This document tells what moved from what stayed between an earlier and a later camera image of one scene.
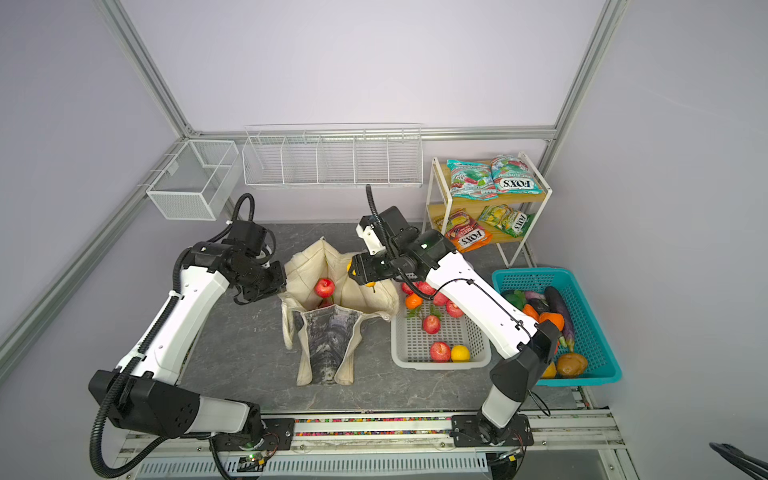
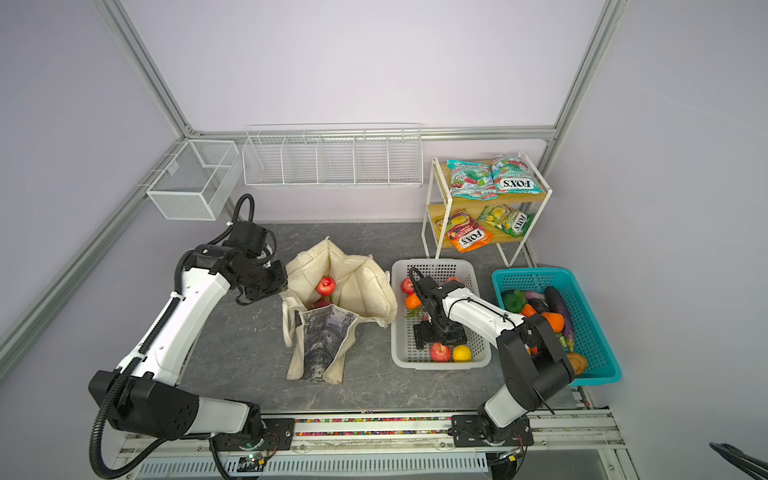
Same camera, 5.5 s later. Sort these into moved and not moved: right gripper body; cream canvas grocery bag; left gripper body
Moved: right gripper body
Not moved: left gripper body; cream canvas grocery bag
